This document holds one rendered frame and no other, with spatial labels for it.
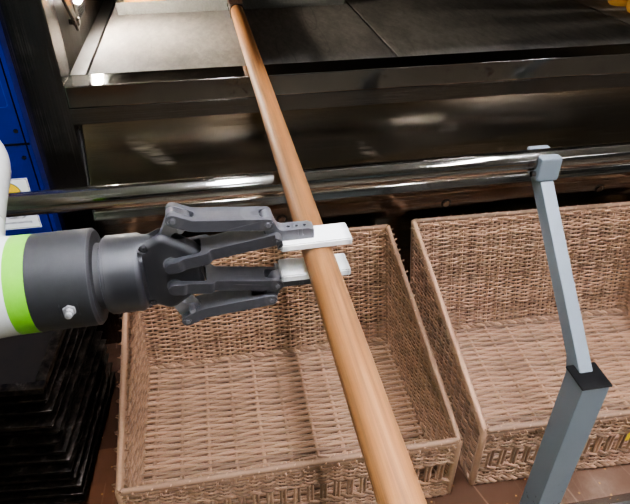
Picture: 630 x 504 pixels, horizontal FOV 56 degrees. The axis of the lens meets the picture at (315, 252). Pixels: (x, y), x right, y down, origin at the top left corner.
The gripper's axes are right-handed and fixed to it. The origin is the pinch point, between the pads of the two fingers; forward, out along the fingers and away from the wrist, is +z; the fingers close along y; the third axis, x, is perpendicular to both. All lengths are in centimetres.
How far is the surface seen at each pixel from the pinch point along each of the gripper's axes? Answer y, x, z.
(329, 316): -1.0, 10.8, -0.9
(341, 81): 4, -57, 16
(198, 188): 2.9, -20.4, -11.1
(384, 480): -1.1, 26.6, -0.8
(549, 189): 6.7, -17.8, 37.1
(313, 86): 4, -57, 11
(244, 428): 61, -28, -8
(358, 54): 1, -66, 22
